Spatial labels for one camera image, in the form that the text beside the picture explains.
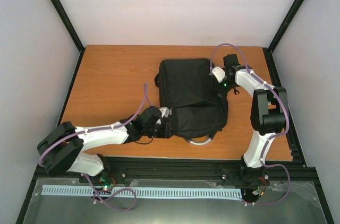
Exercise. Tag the left black frame post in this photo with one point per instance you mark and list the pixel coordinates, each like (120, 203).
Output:
(59, 8)

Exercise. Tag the light blue cable duct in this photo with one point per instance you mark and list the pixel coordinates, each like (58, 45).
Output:
(144, 192)

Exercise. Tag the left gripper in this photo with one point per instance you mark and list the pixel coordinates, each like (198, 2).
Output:
(166, 132)

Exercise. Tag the black frame post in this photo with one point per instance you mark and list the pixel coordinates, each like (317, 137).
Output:
(293, 10)
(59, 8)

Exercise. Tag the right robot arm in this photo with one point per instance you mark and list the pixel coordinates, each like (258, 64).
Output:
(268, 117)

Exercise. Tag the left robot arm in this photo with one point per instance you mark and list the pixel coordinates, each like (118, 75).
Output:
(65, 148)

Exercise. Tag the right black frame post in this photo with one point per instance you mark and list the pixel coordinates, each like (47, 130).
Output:
(293, 10)

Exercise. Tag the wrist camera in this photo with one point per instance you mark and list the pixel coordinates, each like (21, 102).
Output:
(218, 73)
(165, 112)

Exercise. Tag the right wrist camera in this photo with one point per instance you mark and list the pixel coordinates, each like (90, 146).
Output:
(218, 73)

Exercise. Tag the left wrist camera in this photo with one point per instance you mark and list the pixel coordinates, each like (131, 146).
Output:
(165, 112)

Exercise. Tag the black student backpack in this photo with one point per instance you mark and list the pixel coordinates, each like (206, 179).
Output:
(199, 104)

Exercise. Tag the black mounting rail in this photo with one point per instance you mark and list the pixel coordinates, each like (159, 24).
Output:
(229, 173)

